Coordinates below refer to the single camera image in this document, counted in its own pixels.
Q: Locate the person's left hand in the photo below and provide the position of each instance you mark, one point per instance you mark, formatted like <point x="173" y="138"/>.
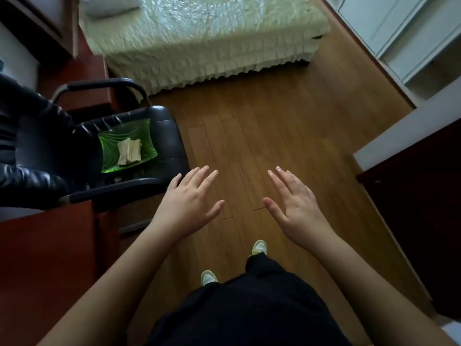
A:
<point x="187" y="208"/>

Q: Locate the person's right hand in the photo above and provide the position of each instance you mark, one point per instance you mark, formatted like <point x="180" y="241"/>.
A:
<point x="302" y="212"/>

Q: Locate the person's left thumb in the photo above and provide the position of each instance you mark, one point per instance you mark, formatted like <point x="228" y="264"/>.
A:
<point x="215" y="211"/>

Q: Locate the person's left middle finger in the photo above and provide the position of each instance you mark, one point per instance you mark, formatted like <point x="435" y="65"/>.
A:
<point x="201" y="177"/>

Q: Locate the person's right thumb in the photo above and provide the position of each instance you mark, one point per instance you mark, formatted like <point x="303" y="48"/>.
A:
<point x="273" y="208"/>

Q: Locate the person's right little finger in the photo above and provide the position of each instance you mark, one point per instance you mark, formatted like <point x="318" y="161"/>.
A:
<point x="307" y="190"/>

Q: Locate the person's left little finger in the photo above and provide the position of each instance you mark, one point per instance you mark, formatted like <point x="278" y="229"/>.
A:
<point x="174" y="183"/>

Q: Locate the person's right middle finger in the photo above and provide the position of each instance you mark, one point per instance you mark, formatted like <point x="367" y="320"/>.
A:
<point x="286" y="181"/>

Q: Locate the person's left forearm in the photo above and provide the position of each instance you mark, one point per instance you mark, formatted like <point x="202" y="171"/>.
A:
<point x="108" y="284"/>

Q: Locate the person's right forearm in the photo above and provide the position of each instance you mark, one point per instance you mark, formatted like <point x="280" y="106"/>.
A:
<point x="367" y="291"/>

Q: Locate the person's right white shoe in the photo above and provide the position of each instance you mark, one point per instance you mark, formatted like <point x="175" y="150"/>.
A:
<point x="259" y="247"/>

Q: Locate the person's white shoe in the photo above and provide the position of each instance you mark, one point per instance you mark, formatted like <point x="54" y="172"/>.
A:
<point x="259" y="247"/>
<point x="209" y="278"/>

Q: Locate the white folded cloth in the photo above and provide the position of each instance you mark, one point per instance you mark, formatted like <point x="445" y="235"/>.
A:
<point x="129" y="151"/>

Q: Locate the person's left white shoe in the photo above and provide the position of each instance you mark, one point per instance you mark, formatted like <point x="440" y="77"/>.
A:
<point x="209" y="278"/>

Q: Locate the green glass tray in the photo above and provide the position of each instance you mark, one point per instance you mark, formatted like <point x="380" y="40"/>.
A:
<point x="115" y="138"/>

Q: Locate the person's black trousers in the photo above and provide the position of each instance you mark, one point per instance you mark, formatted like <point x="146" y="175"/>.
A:
<point x="248" y="309"/>

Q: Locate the dark wooden cabinet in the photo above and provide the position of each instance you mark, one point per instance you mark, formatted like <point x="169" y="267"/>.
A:
<point x="421" y="212"/>

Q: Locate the black leather office chair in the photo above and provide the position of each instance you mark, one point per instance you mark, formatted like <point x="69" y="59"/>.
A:
<point x="39" y="154"/>

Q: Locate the red-brown wooden nightstand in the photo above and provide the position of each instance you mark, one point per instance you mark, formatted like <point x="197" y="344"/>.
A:
<point x="75" y="82"/>

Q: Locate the bed with pale ruffled bedspread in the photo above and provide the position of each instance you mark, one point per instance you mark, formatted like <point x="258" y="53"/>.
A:
<point x="201" y="35"/>

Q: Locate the red-brown wooden desk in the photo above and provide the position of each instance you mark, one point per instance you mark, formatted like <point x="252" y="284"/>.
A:
<point x="43" y="270"/>

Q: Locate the white wardrobe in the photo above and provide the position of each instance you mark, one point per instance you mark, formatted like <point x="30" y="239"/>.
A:
<point x="403" y="32"/>

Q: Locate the white pillow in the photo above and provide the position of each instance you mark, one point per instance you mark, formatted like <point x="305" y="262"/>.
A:
<point x="108" y="5"/>

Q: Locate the dark wooden headboard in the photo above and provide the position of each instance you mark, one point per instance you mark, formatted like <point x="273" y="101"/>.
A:
<point x="39" y="21"/>

